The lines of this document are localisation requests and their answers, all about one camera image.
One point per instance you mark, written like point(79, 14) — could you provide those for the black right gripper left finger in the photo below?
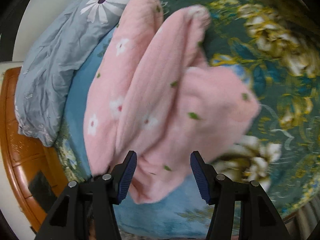
point(67, 217)

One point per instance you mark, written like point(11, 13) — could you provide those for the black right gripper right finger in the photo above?
point(259, 219)

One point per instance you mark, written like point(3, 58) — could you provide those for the pink fleece floral garment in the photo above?
point(155, 93)

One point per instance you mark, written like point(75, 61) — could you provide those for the grey daisy print quilt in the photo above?
point(47, 72)

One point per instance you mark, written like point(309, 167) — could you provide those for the orange wooden bed frame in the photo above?
point(24, 156)

